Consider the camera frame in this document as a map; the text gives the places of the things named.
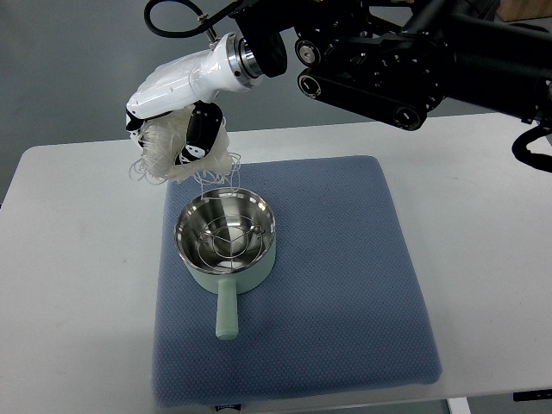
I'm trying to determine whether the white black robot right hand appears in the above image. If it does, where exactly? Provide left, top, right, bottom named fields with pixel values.
left=124, top=32, right=265, bottom=166

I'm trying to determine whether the white vermicelli nest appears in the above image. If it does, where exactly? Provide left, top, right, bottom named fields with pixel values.
left=129, top=102, right=241, bottom=198

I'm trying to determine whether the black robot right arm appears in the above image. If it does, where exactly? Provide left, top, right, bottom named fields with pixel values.
left=232, top=1, right=551, bottom=130

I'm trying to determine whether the mint green steel pot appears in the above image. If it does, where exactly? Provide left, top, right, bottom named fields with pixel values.
left=174, top=187, right=277, bottom=341

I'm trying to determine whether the blue textured table mat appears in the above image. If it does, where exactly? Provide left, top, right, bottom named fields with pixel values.
left=152, top=155, right=442, bottom=407

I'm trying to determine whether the brown wooden box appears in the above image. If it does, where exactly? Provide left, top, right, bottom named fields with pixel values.
left=497, top=0, right=551, bottom=22

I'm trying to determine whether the blue label under mat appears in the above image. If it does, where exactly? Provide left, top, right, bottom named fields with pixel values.
left=215, top=404, right=242, bottom=412

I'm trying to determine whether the white table leg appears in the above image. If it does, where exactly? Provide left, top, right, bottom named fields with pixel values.
left=447, top=398, right=472, bottom=414

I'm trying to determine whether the black table control panel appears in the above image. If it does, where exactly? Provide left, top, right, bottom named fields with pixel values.
left=512, top=389, right=552, bottom=402

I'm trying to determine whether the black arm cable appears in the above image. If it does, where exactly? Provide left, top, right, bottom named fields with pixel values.
left=143, top=0, right=242, bottom=42

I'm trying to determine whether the round wire steamer rack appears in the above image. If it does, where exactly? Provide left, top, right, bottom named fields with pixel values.
left=197, top=218, right=264, bottom=273

